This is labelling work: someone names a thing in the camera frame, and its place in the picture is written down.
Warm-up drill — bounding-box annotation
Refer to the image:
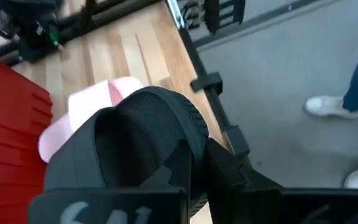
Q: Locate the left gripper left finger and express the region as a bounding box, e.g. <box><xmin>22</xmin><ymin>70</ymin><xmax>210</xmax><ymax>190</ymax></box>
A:
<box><xmin>28</xmin><ymin>141</ymin><xmax>193</xmax><ymax>224</ymax></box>

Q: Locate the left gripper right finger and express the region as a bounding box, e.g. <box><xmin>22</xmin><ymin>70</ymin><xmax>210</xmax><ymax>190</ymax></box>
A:
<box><xmin>205</xmin><ymin>138</ymin><xmax>358</xmax><ymax>224</ymax></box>

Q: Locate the black slide sandal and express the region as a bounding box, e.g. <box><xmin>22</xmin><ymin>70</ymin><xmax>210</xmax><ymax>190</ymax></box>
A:
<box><xmin>44</xmin><ymin>86</ymin><xmax>211</xmax><ymax>218</ymax></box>

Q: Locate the pink slide sandal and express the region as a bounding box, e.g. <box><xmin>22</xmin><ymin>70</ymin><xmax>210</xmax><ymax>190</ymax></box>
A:
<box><xmin>38</xmin><ymin>76</ymin><xmax>145</xmax><ymax>164</ymax></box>

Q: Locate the red plastic bin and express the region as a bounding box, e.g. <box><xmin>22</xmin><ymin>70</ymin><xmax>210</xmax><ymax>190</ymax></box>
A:
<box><xmin>0</xmin><ymin>49</ymin><xmax>54</xmax><ymax>224</ymax></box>

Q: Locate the black metal rack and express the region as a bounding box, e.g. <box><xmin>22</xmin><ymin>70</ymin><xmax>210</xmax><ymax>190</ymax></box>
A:
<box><xmin>178</xmin><ymin>0</ymin><xmax>247</xmax><ymax>35</ymax></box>

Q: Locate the black aluminium table frame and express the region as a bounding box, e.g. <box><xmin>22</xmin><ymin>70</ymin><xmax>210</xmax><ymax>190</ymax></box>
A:
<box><xmin>0</xmin><ymin>0</ymin><xmax>253</xmax><ymax>169</ymax></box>

